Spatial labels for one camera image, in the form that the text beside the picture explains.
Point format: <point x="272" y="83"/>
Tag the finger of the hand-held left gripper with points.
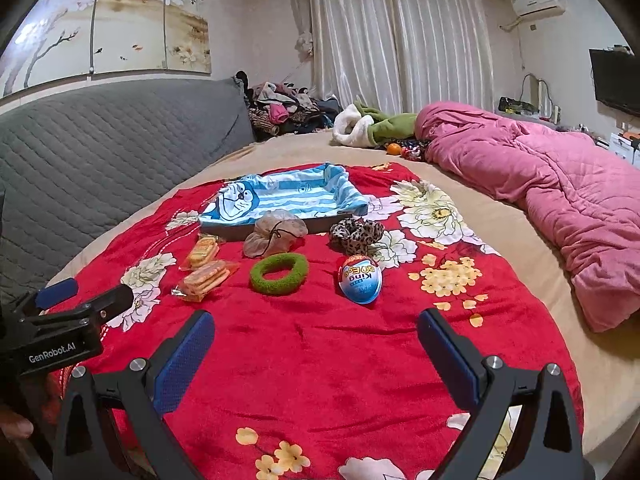
<point x="57" y="292"/>
<point x="107" y="302"/>

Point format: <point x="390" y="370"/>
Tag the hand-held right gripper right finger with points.
<point x="447" y="360"/>

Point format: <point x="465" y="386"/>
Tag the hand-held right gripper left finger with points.
<point x="182" y="360"/>

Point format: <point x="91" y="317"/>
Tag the rice cracker packet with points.
<point x="205" y="280"/>
<point x="202" y="252"/>

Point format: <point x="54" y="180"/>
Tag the green fuzzy scrunchie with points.
<point x="260" y="285"/>

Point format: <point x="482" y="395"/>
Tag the blue white toy egg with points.
<point x="360" y="280"/>

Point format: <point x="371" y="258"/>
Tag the leopard print scrunchie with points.
<point x="355" y="237"/>

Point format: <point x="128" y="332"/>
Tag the beige sheer scrunchie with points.
<point x="270" y="232"/>

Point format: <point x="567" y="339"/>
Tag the person's left hand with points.
<point x="15" y="427"/>

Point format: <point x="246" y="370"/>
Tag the red floral blanket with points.
<point x="310" y="360"/>

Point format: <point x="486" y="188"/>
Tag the grey quilted headboard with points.
<point x="100" y="150"/>

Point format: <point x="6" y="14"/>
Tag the tray with Doraemon cloth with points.
<point x="300" y="195"/>

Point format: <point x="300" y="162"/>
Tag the pink quilt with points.
<point x="550" y="185"/>

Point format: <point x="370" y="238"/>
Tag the red white candy wrappers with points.
<point x="411" y="152"/>

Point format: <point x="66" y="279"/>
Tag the dark patterned cloth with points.
<point x="424" y="144"/>

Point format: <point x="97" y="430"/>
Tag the small orange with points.
<point x="394" y="149"/>

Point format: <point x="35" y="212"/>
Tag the green white plush garment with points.
<point x="395" y="127"/>

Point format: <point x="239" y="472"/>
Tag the pile of clothes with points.
<point x="280" y="110"/>

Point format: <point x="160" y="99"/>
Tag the white storage boxes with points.
<point x="625" y="147"/>

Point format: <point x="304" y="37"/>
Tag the white curtain tassel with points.
<point x="303" y="44"/>

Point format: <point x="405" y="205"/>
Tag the black television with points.
<point x="615" y="77"/>

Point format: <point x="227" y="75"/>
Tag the white curtains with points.
<point x="400" y="35"/>

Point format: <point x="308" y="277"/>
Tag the white air conditioner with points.
<point x="537" y="2"/>

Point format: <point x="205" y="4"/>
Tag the floral wall mural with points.
<point x="125" y="20"/>

